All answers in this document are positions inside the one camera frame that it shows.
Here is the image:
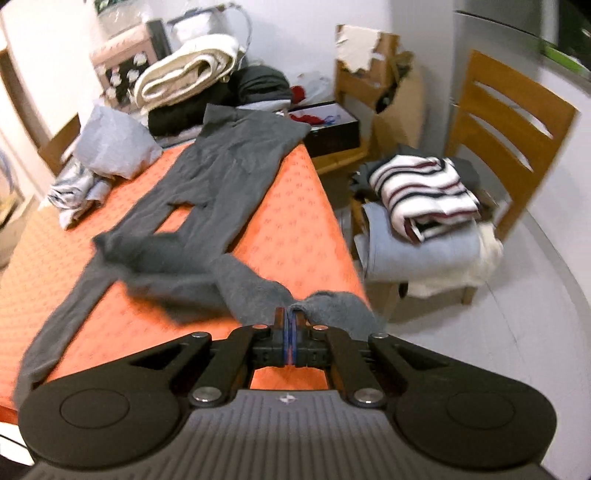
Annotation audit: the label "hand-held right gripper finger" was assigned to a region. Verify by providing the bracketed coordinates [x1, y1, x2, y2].
[92, 308, 291, 409]
[292, 310, 485, 409]

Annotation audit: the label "dark grey tights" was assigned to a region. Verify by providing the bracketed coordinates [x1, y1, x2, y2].
[13, 104, 376, 408]

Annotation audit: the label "orange patterned mat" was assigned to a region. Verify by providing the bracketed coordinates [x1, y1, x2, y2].
[0, 142, 370, 422]

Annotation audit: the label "folded light blue garment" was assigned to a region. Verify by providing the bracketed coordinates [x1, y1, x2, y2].
[361, 202, 484, 283]

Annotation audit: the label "striped sweater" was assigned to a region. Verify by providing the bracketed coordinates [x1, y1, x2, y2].
[368, 154, 482, 244]

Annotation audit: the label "cream fluffy garment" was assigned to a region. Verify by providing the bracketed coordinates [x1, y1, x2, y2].
[405, 222, 505, 299]

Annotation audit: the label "black shoe box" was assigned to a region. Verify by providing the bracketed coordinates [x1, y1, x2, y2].
[287, 100, 362, 158]

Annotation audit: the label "folded black garment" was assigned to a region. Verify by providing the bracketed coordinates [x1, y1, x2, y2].
[147, 83, 232, 138]

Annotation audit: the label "thin white plastic bag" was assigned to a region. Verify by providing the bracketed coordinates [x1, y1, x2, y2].
[290, 71, 334, 108]

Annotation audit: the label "crumpled light grey garment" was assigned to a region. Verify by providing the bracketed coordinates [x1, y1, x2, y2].
[47, 161, 115, 230]

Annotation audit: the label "folded dark garment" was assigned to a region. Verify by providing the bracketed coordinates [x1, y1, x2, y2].
[230, 65, 295, 112]

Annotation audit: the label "wooden chair with paper bag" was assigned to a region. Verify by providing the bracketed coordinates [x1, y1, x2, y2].
[334, 24, 426, 155]

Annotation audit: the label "light grey sweatshirt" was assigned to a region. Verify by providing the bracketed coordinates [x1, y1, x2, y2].
[74, 104, 163, 182]

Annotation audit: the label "folded cream garment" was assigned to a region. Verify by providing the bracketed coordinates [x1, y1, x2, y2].
[133, 34, 242, 112]

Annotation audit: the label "pink toy oven box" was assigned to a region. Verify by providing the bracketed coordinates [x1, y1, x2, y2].
[89, 22, 163, 108]

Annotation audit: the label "clear plastic bag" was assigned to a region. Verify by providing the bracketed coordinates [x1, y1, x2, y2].
[166, 4, 253, 63]

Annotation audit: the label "grey refrigerator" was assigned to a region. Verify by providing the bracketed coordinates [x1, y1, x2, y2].
[451, 0, 591, 97]

